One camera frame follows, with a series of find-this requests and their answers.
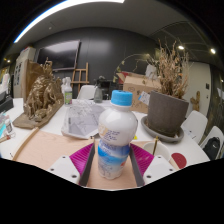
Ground wooden easel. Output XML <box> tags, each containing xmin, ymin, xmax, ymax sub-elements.
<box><xmin>70</xmin><ymin>62</ymin><xmax>90</xmax><ymax>89</ymax></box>

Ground brown carved sculpture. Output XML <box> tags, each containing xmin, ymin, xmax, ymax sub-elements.
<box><xmin>12</xmin><ymin>59</ymin><xmax>65</xmax><ymax>130</ymax></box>

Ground colourful packets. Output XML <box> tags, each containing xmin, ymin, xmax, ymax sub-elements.
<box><xmin>0</xmin><ymin>111</ymin><xmax>16</xmax><ymax>144</ymax></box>

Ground grey pot with dried plant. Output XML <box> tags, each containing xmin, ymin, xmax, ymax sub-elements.
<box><xmin>146</xmin><ymin>39</ymin><xmax>190</xmax><ymax>138</ymax></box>

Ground long ceiling light strip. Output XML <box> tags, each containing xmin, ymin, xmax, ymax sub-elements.
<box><xmin>13</xmin><ymin>0</ymin><xmax>126</xmax><ymax>44</ymax></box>

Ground light wooden board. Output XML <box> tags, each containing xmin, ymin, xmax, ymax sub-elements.
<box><xmin>12</xmin><ymin>128</ymin><xmax>181</xmax><ymax>190</ymax></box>

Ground dark spray bottle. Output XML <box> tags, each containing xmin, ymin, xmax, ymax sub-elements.
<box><xmin>93</xmin><ymin>75</ymin><xmax>106</xmax><ymax>104</ymax></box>

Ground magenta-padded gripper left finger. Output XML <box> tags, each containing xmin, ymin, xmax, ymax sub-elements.
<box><xmin>46</xmin><ymin>142</ymin><xmax>96</xmax><ymax>188</ymax></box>

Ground flat round red coaster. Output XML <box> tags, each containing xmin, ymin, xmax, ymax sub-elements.
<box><xmin>170</xmin><ymin>152</ymin><xmax>188</xmax><ymax>169</ymax></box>

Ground wooden figure sculpture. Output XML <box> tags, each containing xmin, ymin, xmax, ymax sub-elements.
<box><xmin>190</xmin><ymin>90</ymin><xmax>202</xmax><ymax>113</ymax></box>

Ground gold stirrer with yellow tag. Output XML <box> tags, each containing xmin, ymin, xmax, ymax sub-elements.
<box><xmin>152</xmin><ymin>134</ymin><xmax>159</xmax><ymax>156</ymax></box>

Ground white bottle with green label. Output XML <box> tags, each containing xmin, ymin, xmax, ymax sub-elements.
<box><xmin>63</xmin><ymin>77</ymin><xmax>74</xmax><ymax>106</ymax></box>

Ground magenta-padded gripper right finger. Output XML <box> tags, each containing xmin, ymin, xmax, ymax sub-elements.
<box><xmin>129</xmin><ymin>143</ymin><xmax>177</xmax><ymax>188</ymax></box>

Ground blue-capped white drink bottle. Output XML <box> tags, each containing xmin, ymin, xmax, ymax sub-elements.
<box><xmin>97</xmin><ymin>89</ymin><xmax>139</xmax><ymax>181</ymax></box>

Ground cardboard box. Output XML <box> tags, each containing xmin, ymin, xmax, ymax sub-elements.
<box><xmin>116</xmin><ymin>71</ymin><xmax>161</xmax><ymax>114</ymax></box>

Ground black wall screen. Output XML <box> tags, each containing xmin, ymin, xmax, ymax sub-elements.
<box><xmin>35</xmin><ymin>39</ymin><xmax>82</xmax><ymax>72</ymax></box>

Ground round ceiling lights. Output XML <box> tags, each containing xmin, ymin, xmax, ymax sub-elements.
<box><xmin>176</xmin><ymin>43</ymin><xmax>218</xmax><ymax>56</ymax></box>

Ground white cabinet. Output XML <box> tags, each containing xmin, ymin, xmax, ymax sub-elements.
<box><xmin>13</xmin><ymin>46</ymin><xmax>37</xmax><ymax>99</ymax></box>

